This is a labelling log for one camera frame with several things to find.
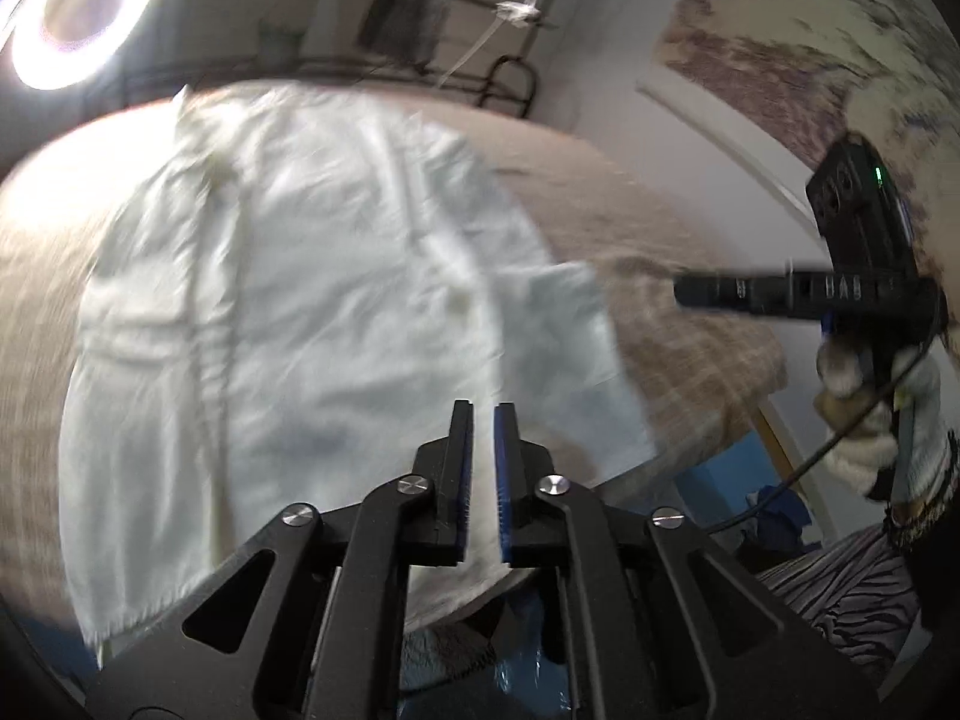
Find potted plant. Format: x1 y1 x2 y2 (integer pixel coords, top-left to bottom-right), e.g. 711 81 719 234
259 19 305 61

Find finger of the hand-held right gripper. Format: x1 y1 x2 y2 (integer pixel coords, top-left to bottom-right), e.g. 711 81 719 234
675 270 826 314

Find white shirt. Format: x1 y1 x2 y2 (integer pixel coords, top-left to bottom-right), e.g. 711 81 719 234
60 82 653 646

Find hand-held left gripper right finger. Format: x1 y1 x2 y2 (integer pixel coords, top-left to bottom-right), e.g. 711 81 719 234
493 403 878 720

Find zebra striped clothing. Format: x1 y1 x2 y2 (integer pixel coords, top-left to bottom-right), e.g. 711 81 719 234
757 525 923 683

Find black metal clothes rack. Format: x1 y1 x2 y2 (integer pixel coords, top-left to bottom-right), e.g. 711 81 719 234
120 0 560 117

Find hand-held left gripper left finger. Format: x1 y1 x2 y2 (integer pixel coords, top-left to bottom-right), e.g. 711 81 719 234
86 399 475 720

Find person's right hand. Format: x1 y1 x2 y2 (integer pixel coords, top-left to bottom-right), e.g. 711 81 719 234
817 334 944 500

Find white ring light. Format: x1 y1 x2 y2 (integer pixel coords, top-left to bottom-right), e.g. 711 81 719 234
7 0 162 87

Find landscape wall painting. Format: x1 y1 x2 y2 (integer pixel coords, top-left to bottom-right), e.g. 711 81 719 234
656 0 960 353

